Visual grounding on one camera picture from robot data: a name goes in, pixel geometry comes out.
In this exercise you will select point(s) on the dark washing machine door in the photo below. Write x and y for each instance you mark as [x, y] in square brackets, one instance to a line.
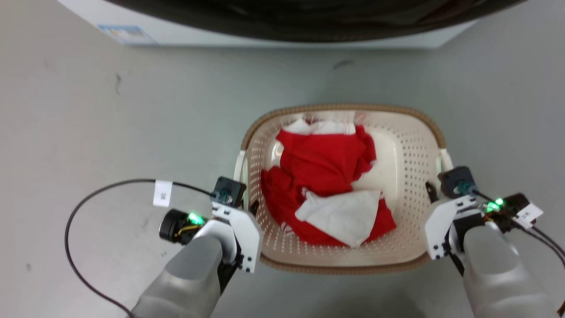
[309, 22]

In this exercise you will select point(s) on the beige perforated laundry basket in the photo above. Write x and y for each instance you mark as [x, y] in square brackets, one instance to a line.
[410, 145]

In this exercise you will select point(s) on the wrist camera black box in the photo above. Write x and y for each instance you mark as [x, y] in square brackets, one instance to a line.
[457, 181]
[228, 191]

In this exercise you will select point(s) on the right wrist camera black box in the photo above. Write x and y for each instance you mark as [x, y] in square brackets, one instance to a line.
[457, 181]

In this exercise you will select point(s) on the blue label sticker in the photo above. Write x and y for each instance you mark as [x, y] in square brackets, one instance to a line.
[128, 34]

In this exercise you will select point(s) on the white washing machine body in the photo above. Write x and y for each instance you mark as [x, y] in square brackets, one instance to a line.
[265, 39]

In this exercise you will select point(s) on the red garment with white trim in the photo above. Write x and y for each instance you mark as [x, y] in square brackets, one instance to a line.
[322, 163]

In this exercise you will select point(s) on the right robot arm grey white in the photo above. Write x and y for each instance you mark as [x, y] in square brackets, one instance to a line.
[499, 274]

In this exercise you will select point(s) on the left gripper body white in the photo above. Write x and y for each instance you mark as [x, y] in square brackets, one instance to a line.
[245, 229]

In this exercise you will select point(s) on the white cloth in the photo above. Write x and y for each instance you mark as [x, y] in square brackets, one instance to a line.
[344, 214]

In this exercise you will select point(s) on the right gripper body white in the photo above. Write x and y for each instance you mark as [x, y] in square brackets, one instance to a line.
[441, 225]

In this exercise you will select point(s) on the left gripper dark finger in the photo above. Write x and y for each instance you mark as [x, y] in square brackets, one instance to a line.
[254, 207]

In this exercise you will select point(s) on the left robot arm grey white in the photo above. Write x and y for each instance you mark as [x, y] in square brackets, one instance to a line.
[190, 278]

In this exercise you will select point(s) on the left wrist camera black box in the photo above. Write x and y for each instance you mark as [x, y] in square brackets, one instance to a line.
[228, 191]

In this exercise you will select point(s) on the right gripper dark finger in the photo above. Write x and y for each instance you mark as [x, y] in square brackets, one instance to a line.
[431, 192]

